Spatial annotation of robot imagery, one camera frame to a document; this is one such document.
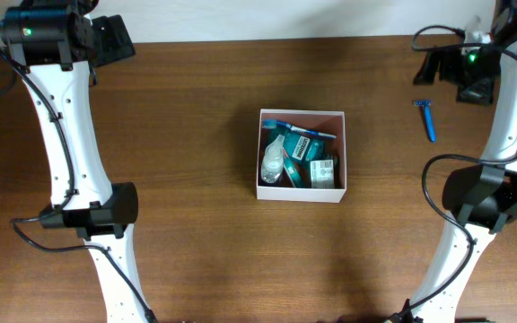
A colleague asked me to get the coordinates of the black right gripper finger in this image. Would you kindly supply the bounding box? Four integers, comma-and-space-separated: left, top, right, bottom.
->
456, 86, 494, 106
413, 52, 441, 85

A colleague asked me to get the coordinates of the blue disposable razor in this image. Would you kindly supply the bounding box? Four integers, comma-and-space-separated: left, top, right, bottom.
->
413, 100, 436, 143

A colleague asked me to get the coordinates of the green white soap box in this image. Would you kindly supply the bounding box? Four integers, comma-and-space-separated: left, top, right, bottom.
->
310, 160, 335, 189

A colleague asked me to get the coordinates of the teal mouthwash bottle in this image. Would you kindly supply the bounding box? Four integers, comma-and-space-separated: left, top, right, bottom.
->
266, 128, 338, 168

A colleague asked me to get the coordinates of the green toothpaste tube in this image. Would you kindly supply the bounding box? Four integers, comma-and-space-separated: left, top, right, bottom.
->
283, 149, 305, 188

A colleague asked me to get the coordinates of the blue white toothbrush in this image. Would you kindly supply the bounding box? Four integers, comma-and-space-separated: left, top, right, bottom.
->
260, 118, 337, 140

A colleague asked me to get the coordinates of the clear spray bottle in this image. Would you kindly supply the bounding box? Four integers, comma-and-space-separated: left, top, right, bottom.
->
260, 135, 285, 185

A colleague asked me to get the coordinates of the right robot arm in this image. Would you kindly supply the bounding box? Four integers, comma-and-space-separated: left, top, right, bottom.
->
388, 1, 517, 322

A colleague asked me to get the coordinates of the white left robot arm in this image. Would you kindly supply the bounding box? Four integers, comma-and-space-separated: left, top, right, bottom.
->
0, 1, 157, 322

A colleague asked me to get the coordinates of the white cardboard box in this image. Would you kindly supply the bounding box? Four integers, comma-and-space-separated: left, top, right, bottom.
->
255, 109, 347, 203

